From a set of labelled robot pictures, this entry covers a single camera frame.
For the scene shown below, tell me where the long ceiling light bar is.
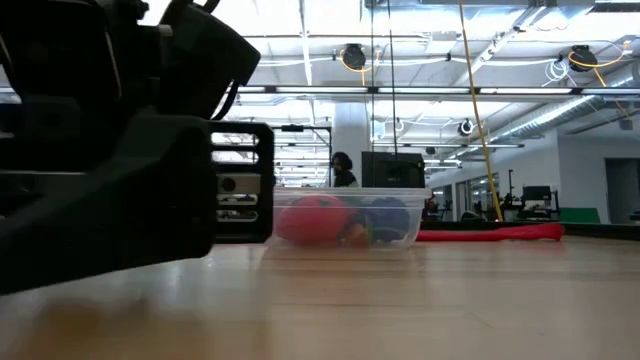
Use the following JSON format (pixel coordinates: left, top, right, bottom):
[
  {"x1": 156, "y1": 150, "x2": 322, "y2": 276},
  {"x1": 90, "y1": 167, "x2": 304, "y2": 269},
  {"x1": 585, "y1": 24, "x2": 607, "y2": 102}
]
[{"x1": 234, "y1": 85, "x2": 640, "y2": 97}]

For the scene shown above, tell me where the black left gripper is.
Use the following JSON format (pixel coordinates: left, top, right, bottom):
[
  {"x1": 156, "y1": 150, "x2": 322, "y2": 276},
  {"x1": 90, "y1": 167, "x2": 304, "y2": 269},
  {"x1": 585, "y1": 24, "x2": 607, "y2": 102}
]
[{"x1": 0, "y1": 0, "x2": 174, "y2": 216}]

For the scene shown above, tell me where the person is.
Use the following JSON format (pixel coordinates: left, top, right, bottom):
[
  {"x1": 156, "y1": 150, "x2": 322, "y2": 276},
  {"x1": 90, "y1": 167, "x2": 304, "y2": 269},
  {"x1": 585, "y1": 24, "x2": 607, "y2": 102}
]
[{"x1": 331, "y1": 151, "x2": 359, "y2": 189}]

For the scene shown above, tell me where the black monitor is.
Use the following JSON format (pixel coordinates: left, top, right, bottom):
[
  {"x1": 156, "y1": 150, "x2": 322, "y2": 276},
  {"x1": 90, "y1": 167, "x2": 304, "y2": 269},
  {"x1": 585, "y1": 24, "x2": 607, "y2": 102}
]
[{"x1": 361, "y1": 151, "x2": 427, "y2": 190}]

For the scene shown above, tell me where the blue toy grape bunch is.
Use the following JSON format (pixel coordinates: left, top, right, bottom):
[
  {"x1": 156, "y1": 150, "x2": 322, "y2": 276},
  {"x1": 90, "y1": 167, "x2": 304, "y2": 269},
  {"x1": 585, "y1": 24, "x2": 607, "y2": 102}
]
[{"x1": 367, "y1": 197, "x2": 412, "y2": 237}]

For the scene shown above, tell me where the large red toy tomato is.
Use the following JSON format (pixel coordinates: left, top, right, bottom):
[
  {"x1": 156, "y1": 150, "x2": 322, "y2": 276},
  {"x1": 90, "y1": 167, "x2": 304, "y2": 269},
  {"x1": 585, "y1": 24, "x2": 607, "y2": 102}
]
[{"x1": 275, "y1": 194, "x2": 351, "y2": 246}]

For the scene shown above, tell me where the yellow hanging cable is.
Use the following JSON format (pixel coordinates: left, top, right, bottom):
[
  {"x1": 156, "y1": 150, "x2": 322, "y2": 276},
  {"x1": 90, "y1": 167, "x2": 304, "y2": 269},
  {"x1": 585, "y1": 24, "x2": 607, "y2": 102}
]
[{"x1": 457, "y1": 0, "x2": 504, "y2": 222}]

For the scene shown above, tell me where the black tubular stand frame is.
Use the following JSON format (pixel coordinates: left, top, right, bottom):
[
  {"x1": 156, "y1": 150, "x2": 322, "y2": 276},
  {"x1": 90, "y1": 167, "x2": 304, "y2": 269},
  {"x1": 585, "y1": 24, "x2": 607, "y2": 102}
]
[{"x1": 273, "y1": 124, "x2": 333, "y2": 189}]

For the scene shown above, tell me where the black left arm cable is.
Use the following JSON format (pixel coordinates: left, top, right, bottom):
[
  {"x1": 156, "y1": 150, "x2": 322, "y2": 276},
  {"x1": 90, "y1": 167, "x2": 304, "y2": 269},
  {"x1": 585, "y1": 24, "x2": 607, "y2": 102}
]
[{"x1": 212, "y1": 79, "x2": 240, "y2": 121}]

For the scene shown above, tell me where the clear plastic tupperware container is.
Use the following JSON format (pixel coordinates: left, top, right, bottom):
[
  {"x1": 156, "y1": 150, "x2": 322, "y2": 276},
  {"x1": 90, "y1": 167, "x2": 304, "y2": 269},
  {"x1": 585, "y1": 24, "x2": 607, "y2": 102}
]
[{"x1": 272, "y1": 186, "x2": 432, "y2": 250}]

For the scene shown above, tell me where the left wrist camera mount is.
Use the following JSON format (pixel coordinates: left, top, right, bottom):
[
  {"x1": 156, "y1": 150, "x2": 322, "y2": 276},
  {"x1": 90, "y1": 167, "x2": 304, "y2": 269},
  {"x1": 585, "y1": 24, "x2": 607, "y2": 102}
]
[{"x1": 209, "y1": 121, "x2": 275, "y2": 245}]

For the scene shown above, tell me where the black distant monitor stand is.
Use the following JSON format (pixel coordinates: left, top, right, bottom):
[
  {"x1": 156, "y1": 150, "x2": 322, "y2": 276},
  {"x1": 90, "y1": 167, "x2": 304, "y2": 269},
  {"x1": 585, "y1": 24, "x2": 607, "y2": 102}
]
[{"x1": 522, "y1": 185, "x2": 561, "y2": 221}]

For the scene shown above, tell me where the green panel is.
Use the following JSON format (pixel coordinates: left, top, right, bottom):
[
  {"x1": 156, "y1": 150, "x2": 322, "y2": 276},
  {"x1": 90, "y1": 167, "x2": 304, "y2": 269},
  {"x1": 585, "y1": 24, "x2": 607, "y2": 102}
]
[{"x1": 558, "y1": 207, "x2": 601, "y2": 225}]

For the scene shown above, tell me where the black hanging cable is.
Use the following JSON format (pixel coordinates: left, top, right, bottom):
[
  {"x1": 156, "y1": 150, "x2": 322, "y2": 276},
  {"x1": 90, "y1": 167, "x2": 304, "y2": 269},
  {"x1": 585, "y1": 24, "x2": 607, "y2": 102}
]
[{"x1": 386, "y1": 0, "x2": 400, "y2": 156}]

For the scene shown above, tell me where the white building column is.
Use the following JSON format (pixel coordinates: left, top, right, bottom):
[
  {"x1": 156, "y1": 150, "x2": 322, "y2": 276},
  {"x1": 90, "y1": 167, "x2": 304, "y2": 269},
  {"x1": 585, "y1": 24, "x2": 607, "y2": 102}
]
[{"x1": 331, "y1": 102, "x2": 372, "y2": 171}]

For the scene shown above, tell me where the red toy strawberry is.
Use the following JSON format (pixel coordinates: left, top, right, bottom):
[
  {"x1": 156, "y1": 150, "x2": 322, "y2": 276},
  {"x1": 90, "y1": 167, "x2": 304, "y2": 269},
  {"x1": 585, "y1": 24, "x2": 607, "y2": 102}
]
[{"x1": 341, "y1": 219, "x2": 374, "y2": 248}]

